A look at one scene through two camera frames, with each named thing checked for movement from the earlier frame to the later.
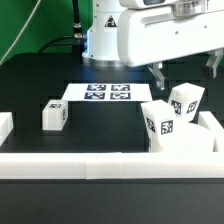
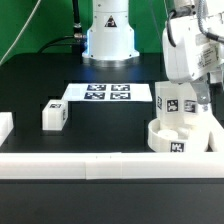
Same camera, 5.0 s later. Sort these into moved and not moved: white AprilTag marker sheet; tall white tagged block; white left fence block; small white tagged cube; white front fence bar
Moved: tall white tagged block
Not moved: white front fence bar; small white tagged cube; white AprilTag marker sheet; white left fence block
